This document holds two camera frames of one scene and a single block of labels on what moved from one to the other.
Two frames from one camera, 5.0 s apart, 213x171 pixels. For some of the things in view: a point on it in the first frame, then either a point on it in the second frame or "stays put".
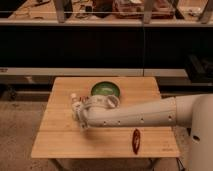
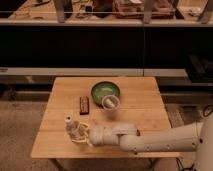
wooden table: (61, 135) stays put
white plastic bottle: (79, 106) → (72, 127)
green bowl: (105, 88) stays put
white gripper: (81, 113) → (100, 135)
